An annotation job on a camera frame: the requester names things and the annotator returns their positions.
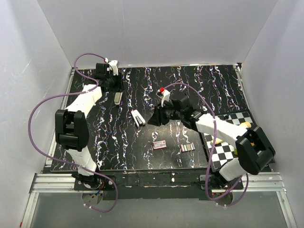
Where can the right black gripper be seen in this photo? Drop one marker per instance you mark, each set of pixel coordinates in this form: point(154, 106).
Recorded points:
point(157, 117)

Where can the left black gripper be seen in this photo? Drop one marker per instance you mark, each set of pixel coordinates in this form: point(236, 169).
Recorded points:
point(118, 89)

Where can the white black stapler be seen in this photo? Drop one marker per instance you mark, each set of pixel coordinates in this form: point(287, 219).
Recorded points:
point(138, 119)

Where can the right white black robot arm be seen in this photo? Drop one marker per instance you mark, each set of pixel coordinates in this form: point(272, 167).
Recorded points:
point(254, 149)

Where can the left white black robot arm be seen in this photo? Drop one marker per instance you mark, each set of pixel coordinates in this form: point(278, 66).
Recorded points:
point(71, 129)

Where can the red white staple box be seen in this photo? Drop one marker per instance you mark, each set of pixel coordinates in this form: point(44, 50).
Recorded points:
point(159, 145)

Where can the silver staple strips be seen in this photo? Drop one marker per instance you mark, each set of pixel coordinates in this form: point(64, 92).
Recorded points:
point(187, 147)

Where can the black white checkered board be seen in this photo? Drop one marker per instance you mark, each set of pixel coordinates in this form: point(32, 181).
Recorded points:
point(223, 151)

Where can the wooden peg doll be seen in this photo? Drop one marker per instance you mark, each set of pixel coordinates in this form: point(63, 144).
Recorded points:
point(244, 124)

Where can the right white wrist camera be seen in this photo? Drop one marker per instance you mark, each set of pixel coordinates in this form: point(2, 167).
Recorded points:
point(164, 95)

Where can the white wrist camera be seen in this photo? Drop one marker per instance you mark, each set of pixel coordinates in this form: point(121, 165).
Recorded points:
point(112, 66)
point(164, 95)

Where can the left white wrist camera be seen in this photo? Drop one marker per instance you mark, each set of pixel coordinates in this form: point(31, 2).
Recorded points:
point(112, 66)

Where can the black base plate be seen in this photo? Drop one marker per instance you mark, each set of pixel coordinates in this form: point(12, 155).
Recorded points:
point(159, 184)

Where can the aluminium mounting rail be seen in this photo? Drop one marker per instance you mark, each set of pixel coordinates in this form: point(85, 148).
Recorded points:
point(66, 183)

